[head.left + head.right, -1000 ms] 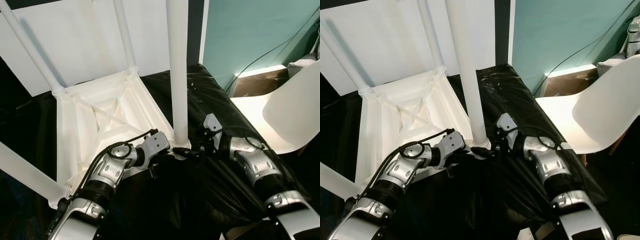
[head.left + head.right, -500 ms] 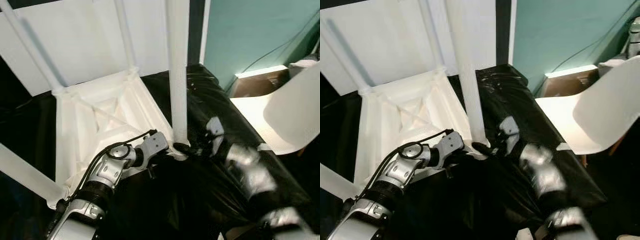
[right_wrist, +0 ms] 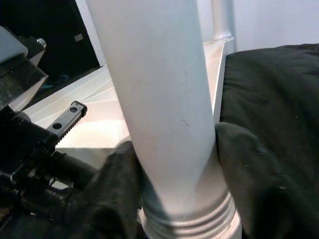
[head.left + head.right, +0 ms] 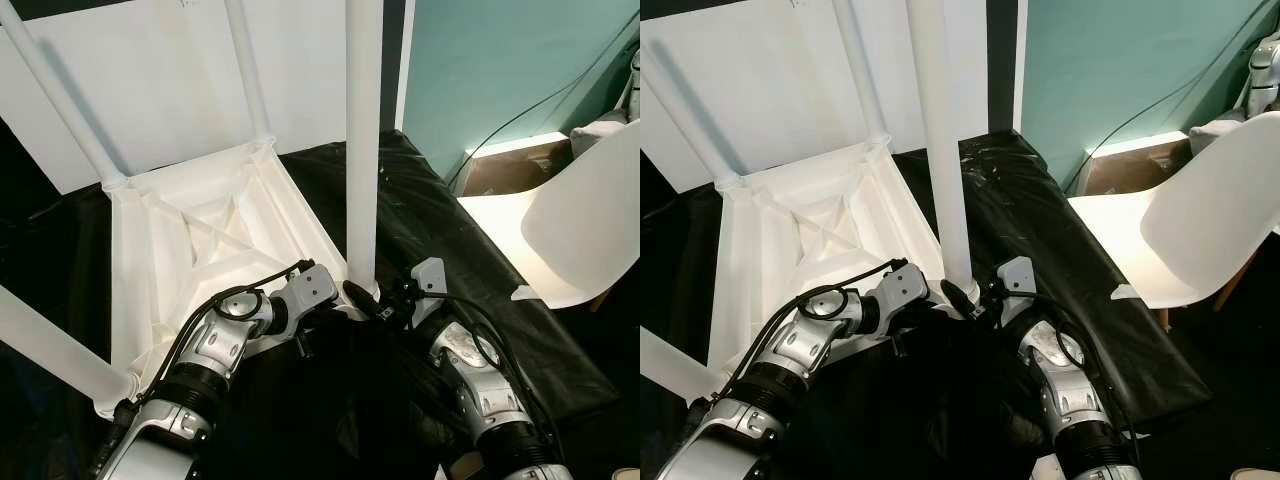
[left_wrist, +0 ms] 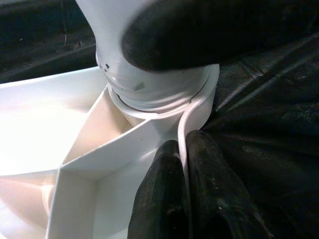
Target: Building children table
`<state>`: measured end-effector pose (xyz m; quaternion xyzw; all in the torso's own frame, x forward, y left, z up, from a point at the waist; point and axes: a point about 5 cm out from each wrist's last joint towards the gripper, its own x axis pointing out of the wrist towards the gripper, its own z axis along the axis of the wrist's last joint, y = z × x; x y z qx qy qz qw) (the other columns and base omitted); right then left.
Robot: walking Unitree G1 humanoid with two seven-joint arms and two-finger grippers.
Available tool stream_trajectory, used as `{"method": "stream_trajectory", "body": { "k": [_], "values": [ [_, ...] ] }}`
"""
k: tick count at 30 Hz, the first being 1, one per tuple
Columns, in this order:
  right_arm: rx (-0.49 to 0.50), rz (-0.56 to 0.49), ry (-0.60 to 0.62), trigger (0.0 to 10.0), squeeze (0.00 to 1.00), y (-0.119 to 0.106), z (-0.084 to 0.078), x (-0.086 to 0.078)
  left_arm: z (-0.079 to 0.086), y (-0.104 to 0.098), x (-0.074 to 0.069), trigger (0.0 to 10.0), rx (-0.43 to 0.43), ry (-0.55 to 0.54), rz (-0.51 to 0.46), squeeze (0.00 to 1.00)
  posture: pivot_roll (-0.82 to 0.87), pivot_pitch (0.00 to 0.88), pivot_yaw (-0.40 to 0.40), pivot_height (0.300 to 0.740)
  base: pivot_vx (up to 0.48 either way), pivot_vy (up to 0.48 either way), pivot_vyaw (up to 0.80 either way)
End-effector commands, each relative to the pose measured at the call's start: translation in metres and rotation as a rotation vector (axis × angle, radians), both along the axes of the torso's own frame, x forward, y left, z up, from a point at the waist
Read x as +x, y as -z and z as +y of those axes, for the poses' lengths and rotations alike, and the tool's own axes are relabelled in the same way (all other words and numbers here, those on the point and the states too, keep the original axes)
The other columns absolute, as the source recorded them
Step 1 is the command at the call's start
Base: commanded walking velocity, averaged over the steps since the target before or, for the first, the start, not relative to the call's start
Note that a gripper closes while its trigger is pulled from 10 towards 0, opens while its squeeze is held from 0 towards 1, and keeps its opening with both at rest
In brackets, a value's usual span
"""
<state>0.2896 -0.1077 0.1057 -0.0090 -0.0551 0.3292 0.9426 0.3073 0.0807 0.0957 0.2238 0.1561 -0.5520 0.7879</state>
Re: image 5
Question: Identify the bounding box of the white plastic table leg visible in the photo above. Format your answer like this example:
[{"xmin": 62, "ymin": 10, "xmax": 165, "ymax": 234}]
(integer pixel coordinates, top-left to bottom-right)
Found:
[{"xmin": 74, "ymin": 0, "xmax": 220, "ymax": 113}]

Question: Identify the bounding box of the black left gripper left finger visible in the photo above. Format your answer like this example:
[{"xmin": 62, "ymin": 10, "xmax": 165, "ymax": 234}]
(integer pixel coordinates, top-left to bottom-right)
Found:
[{"xmin": 127, "ymin": 139, "xmax": 192, "ymax": 239}]

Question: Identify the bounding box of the white plastic table top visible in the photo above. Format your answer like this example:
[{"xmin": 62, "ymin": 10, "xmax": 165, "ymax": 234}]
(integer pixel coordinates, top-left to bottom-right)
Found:
[{"xmin": 0, "ymin": 63, "xmax": 221, "ymax": 239}]

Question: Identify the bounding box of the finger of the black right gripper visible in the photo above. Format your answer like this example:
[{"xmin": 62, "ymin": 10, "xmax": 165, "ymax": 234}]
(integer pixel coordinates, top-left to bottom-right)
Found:
[{"xmin": 120, "ymin": 0, "xmax": 319, "ymax": 73}]

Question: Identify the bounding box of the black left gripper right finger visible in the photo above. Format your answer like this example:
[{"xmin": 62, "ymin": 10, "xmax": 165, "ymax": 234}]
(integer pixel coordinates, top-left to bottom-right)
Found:
[{"xmin": 185, "ymin": 129, "xmax": 272, "ymax": 239}]

